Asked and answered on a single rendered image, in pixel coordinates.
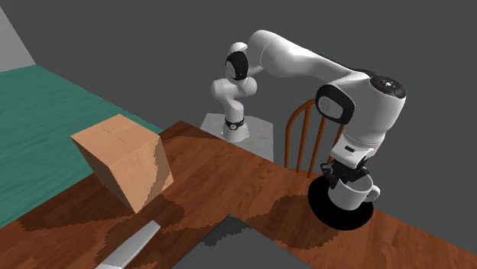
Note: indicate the silver flat bar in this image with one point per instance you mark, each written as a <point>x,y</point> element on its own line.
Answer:
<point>130,246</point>

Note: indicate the brown cardboard box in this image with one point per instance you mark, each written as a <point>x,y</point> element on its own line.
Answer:
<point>123,156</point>

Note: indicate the dark grey flat slab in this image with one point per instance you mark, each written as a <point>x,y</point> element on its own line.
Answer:
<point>242,249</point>

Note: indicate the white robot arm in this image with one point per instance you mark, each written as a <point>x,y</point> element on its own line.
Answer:
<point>298,61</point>

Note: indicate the brown wooden table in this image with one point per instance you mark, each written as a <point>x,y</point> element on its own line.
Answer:
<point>231,182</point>

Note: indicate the white cup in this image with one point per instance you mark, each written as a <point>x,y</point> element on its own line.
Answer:
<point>348,195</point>

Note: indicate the brown wooden chair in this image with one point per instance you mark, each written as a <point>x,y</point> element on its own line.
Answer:
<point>303,138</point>

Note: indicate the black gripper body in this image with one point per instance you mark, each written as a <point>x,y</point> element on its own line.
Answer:
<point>345,172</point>

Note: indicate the black round plate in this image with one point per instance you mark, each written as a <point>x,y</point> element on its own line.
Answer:
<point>341,220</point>

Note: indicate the grey robot stand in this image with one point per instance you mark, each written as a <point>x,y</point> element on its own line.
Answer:
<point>261,136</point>

